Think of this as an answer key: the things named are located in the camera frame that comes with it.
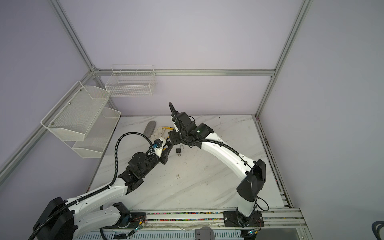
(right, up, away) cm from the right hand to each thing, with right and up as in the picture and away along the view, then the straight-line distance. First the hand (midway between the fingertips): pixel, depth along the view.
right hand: (173, 134), depth 76 cm
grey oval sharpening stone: (-23, +3, +33) cm, 40 cm away
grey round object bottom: (+16, -47, -6) cm, 50 cm away
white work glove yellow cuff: (-17, -2, +32) cm, 36 cm away
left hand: (-2, -5, +1) cm, 6 cm away
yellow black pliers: (-8, +3, +36) cm, 37 cm away
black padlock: (0, -12, +24) cm, 27 cm away
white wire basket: (-31, +34, +20) cm, 50 cm away
